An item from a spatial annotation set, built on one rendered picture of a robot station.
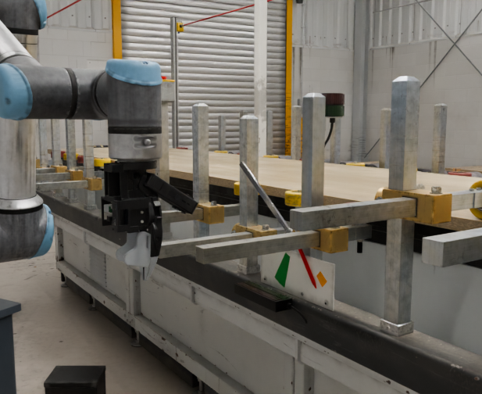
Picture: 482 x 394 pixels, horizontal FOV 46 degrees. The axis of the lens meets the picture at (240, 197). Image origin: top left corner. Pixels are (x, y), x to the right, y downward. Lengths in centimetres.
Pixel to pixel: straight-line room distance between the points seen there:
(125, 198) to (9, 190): 69
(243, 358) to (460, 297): 98
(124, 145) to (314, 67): 1029
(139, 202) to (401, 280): 49
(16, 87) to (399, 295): 75
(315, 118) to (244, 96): 902
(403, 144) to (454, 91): 922
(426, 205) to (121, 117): 53
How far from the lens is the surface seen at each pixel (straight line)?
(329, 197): 150
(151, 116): 96
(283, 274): 135
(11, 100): 101
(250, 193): 145
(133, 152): 95
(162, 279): 201
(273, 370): 194
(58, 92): 103
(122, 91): 96
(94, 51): 929
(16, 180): 162
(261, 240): 113
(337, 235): 121
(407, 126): 106
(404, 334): 113
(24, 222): 163
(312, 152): 124
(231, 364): 215
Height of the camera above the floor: 110
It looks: 8 degrees down
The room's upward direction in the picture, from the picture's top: straight up
